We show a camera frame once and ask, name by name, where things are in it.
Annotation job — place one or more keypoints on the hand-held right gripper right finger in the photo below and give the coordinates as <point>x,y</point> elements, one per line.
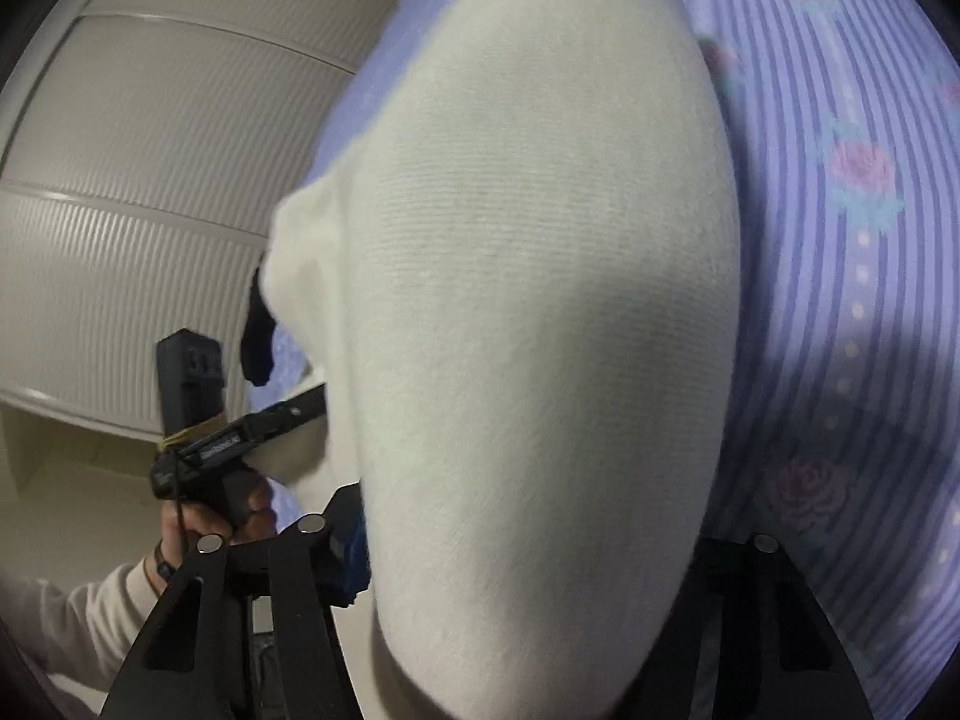
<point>750,615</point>

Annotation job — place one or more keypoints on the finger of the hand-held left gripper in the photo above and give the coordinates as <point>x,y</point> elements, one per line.
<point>289,412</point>

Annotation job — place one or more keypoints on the purple floral striped bed sheet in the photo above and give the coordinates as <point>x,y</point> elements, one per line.
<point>825,277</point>

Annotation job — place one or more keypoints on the person's left forearm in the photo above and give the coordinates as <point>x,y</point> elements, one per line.
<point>67,615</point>

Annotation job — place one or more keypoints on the person's left hand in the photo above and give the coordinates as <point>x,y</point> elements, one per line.
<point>199,521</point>

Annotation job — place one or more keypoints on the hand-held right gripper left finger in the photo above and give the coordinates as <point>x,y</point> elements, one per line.
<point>349,566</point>

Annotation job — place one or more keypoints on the cream pants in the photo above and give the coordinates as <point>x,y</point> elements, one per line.
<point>525,315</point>

